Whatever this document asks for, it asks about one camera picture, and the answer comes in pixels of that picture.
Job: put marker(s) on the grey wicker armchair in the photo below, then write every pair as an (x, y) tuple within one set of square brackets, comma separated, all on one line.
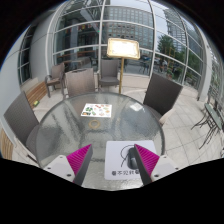
[(57, 71), (109, 68)]

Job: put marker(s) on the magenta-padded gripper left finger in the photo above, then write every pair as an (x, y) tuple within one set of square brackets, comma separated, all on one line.
[(73, 163)]

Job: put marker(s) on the gold menu display stand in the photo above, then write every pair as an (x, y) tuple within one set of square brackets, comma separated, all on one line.
[(123, 48)]

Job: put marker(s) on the wooden slatted bench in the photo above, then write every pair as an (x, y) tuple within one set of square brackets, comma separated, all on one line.
[(36, 93), (5, 146)]

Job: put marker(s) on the white printed mouse pad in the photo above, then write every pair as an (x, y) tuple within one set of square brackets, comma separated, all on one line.
[(115, 156)]

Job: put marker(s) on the dark metal frame chair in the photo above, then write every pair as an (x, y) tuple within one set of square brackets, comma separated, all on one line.
[(213, 118)]

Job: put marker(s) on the colourful printed menu card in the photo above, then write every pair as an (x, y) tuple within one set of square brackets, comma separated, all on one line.
[(96, 110)]

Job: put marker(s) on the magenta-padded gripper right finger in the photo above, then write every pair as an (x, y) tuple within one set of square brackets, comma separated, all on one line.
[(150, 163)]

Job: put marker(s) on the black computer mouse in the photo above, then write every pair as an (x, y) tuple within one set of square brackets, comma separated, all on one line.
[(132, 160)]

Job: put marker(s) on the grey wicker chair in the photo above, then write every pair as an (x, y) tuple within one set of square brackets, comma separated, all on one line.
[(18, 116), (80, 81), (163, 93)]

